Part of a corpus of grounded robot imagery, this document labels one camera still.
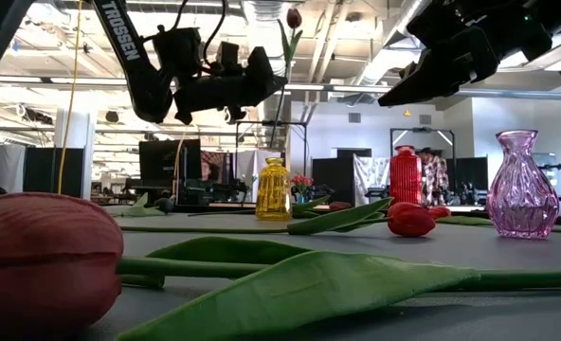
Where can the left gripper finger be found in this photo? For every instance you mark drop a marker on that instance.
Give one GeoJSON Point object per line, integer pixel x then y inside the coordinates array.
{"type": "Point", "coordinates": [260, 64]}
{"type": "Point", "coordinates": [257, 92]}

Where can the bright red artificial tulip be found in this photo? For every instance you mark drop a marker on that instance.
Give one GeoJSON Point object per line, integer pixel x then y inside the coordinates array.
{"type": "Point", "coordinates": [410, 220]}

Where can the yellow glass vase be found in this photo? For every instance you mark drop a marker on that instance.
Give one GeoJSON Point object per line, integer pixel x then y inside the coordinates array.
{"type": "Point", "coordinates": [273, 194]}

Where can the red glass vase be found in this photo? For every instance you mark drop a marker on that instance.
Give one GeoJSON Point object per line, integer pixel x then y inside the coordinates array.
{"type": "Point", "coordinates": [406, 180]}

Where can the purple glass vase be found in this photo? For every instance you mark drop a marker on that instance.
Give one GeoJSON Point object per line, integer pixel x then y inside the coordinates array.
{"type": "Point", "coordinates": [522, 199]}

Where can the yellow pendant lamp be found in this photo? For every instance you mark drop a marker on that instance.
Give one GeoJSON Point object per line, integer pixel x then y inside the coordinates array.
{"type": "Point", "coordinates": [407, 113]}

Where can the red patterned tapestry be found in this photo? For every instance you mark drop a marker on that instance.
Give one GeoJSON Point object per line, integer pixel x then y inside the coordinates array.
{"type": "Point", "coordinates": [214, 156]}

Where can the plain white cloth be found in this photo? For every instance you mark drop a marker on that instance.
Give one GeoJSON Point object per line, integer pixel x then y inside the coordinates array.
{"type": "Point", "coordinates": [247, 170]}

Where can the black ceiling lamp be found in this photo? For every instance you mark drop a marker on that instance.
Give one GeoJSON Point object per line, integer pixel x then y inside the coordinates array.
{"type": "Point", "coordinates": [112, 116]}

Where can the small red flower bouquet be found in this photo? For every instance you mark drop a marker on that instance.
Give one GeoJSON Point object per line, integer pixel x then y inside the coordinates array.
{"type": "Point", "coordinates": [302, 181]}

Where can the black partition panel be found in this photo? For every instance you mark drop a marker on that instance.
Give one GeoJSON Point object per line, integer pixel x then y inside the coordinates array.
{"type": "Point", "coordinates": [470, 175]}
{"type": "Point", "coordinates": [53, 173]}
{"type": "Point", "coordinates": [332, 177]}

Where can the black monitor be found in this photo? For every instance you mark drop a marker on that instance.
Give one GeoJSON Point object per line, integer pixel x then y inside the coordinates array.
{"type": "Point", "coordinates": [167, 158]}

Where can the white patterned cloth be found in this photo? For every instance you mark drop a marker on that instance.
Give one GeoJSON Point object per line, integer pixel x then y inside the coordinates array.
{"type": "Point", "coordinates": [370, 173]}

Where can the white building column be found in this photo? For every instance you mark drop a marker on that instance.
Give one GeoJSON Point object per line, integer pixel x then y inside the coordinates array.
{"type": "Point", "coordinates": [84, 137]}

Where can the long ceiling light strip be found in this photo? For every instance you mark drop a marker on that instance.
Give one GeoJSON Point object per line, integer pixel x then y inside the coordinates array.
{"type": "Point", "coordinates": [24, 79]}

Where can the grey-blue table mat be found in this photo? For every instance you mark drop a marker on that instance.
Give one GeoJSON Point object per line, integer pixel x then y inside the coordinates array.
{"type": "Point", "coordinates": [451, 246]}

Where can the grey curtain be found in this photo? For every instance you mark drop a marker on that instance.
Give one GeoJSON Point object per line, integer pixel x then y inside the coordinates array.
{"type": "Point", "coordinates": [1, 166]}

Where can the black metal station frame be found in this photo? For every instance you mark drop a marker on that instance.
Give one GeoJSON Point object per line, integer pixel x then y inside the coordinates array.
{"type": "Point", "coordinates": [261, 123]}
{"type": "Point", "coordinates": [422, 129]}

